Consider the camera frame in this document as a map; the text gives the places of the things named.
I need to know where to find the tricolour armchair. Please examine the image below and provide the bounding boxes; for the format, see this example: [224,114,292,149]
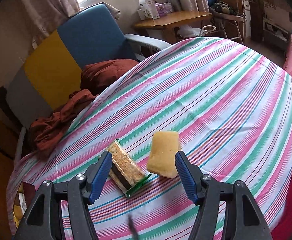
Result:
[0,2,172,160]

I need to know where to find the metal stool with items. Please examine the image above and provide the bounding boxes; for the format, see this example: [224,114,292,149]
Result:
[209,2,245,44]

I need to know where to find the striped bed sheet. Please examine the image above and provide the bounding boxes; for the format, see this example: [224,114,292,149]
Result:
[6,37,292,233]

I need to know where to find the brown cardboard storage box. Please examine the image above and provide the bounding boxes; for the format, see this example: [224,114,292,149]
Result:
[12,181,36,228]

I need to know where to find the yellow wedge sponge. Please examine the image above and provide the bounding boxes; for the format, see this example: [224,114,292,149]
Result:
[147,131,181,179]

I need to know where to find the green cracker snack pack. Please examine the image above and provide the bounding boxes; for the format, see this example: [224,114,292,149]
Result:
[106,140,151,198]

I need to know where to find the pink small box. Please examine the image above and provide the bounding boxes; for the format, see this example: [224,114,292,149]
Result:
[155,2,173,17]

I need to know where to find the pink curtain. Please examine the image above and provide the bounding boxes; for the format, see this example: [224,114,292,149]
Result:
[18,0,209,44]

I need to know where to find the white product box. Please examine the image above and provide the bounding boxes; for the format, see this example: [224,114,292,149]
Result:
[138,0,160,20]

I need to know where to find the wooden side table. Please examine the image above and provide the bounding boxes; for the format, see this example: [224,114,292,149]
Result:
[134,11,212,44]

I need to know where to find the rust red blanket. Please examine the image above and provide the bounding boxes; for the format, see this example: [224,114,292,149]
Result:
[29,59,138,159]

